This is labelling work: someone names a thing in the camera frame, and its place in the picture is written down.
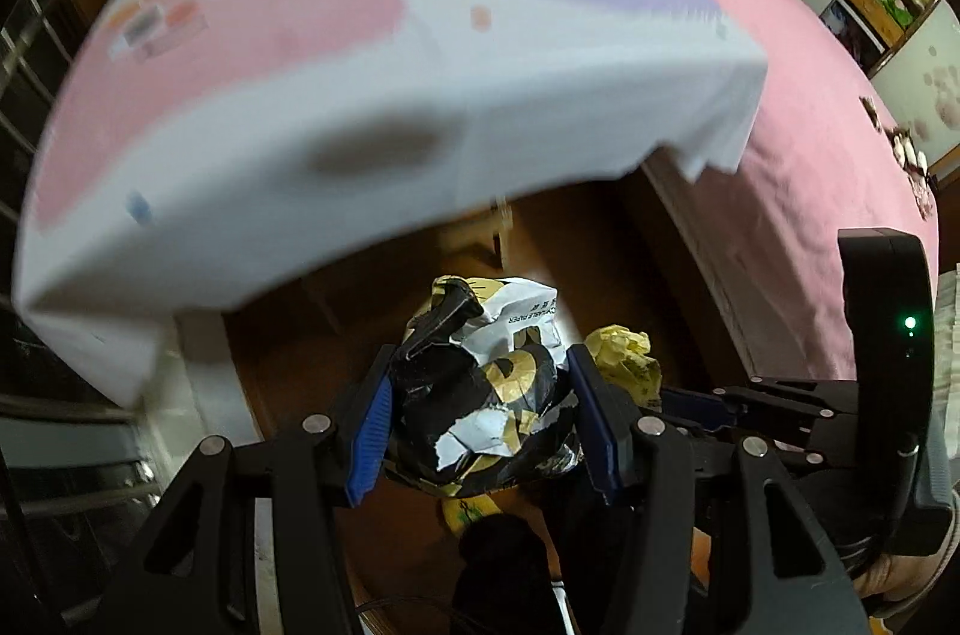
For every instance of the window grille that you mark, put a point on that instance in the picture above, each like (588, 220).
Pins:
(45, 43)

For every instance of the small brown white toy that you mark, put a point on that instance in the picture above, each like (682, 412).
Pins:
(911, 163)

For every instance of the yellow paper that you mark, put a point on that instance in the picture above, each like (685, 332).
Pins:
(619, 354)

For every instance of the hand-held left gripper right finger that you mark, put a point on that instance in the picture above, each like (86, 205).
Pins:
(592, 410)

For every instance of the black white paper bag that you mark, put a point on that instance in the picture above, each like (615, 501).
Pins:
(480, 395)

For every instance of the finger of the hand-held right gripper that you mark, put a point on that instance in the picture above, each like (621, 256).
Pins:
(795, 455)
(697, 406)

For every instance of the pink bed sheet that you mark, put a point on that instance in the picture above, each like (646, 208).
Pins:
(787, 155)

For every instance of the yellow wrapper scrap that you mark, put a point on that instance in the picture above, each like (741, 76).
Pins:
(465, 511)

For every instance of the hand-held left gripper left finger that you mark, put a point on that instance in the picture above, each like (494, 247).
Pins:
(371, 432)

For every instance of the person's right forearm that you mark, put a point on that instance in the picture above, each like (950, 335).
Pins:
(900, 575)

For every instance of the cartoon printed tablecloth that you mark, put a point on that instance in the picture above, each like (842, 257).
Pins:
(300, 80)

